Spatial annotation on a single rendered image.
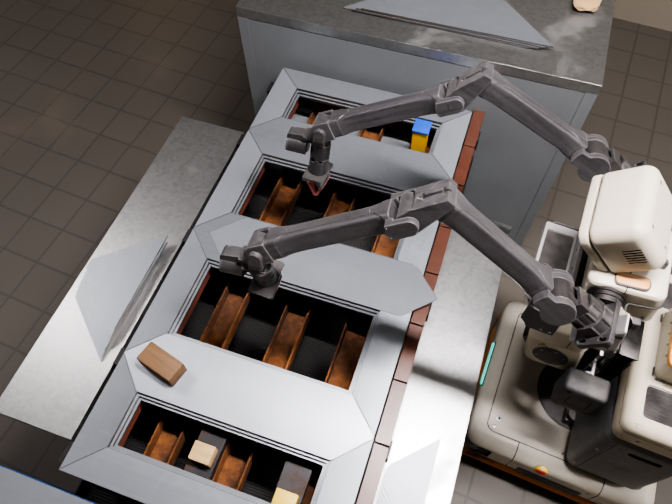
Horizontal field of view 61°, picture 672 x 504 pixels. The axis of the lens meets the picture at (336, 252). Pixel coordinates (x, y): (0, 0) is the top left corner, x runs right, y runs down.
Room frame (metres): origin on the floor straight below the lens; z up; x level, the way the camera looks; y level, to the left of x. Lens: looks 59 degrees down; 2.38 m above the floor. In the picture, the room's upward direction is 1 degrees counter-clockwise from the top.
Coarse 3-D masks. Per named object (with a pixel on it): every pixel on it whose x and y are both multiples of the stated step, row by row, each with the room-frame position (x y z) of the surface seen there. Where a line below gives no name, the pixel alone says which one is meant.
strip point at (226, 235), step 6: (234, 222) 1.04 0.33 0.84; (240, 222) 1.04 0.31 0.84; (222, 228) 1.01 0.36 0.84; (228, 228) 1.01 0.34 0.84; (234, 228) 1.01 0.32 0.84; (240, 228) 1.01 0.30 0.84; (210, 234) 0.99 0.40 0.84; (216, 234) 0.99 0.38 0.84; (222, 234) 0.99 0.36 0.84; (228, 234) 0.99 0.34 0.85; (234, 234) 0.99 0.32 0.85; (216, 240) 0.97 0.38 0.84; (222, 240) 0.97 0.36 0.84; (228, 240) 0.97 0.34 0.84; (234, 240) 0.97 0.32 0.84; (216, 246) 0.95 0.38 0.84; (222, 246) 0.95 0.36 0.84
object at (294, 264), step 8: (288, 256) 0.90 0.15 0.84; (296, 256) 0.90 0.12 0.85; (304, 256) 0.90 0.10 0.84; (288, 264) 0.88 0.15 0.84; (296, 264) 0.87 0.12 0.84; (304, 264) 0.87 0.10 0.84; (288, 272) 0.85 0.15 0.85; (296, 272) 0.85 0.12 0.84; (288, 280) 0.82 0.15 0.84; (296, 280) 0.82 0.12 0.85
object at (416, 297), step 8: (416, 272) 0.84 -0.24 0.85; (416, 280) 0.81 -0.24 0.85; (424, 280) 0.81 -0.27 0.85; (416, 288) 0.78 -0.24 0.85; (424, 288) 0.78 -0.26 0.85; (408, 296) 0.76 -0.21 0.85; (416, 296) 0.76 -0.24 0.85; (424, 296) 0.76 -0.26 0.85; (408, 304) 0.73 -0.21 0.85; (416, 304) 0.73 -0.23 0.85; (424, 304) 0.73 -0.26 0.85; (408, 312) 0.70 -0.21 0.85
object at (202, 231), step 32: (320, 96) 1.60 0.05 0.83; (288, 160) 1.29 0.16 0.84; (384, 192) 1.16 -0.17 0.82; (224, 224) 1.03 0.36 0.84; (192, 288) 0.80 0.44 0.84; (288, 288) 0.80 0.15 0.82; (352, 384) 0.50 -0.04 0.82; (128, 416) 0.42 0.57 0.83; (192, 416) 0.42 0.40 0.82; (288, 448) 0.33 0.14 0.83; (320, 480) 0.25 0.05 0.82
